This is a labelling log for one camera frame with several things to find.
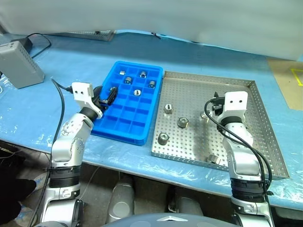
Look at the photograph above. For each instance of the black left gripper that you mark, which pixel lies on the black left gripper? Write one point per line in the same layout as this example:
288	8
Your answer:
97	93

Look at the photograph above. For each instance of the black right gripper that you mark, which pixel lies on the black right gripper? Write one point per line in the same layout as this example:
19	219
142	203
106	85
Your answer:
216	110

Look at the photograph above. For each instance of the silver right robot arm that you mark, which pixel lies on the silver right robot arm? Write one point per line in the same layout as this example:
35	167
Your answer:
239	142

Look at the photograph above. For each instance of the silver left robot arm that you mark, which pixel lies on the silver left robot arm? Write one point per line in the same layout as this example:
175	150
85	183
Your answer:
71	146

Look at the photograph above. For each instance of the blue compartment tray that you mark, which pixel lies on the blue compartment tray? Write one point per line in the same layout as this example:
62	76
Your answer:
132	113

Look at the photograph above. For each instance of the grey perforated metal box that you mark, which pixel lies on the grey perforated metal box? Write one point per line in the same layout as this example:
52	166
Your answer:
16	63

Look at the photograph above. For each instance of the perforated metal tray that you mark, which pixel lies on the perforated metal tray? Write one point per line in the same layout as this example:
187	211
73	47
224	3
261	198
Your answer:
189	146

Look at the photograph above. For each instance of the flat perforated metal plate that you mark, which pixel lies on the flat perforated metal plate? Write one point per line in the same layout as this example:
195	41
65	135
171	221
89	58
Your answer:
99	35

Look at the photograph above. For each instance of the brown cardboard sheet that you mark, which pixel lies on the brown cardboard sheet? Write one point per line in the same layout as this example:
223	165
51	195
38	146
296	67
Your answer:
284	89

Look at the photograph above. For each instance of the small dark clip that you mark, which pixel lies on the small dark clip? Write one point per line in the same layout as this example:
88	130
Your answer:
156	35

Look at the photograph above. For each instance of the yellow tape outline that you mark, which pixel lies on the yellow tape outline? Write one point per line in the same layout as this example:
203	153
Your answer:
296	76

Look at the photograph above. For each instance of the grey rounded robot leg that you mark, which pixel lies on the grey rounded robot leg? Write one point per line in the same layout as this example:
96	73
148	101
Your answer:
123	198
187	205

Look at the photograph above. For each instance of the grey-blue robot torso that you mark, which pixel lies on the grey-blue robot torso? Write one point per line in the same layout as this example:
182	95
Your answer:
165	221

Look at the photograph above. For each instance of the black rounded shape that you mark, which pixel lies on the black rounded shape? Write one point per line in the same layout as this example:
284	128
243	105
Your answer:
11	196

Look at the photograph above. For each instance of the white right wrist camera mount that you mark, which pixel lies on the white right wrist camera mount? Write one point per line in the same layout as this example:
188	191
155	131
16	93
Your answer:
235	101

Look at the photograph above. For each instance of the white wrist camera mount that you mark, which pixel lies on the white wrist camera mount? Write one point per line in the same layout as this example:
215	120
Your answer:
235	101
81	91

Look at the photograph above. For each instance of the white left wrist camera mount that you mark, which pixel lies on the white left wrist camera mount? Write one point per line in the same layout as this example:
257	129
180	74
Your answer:
81	91

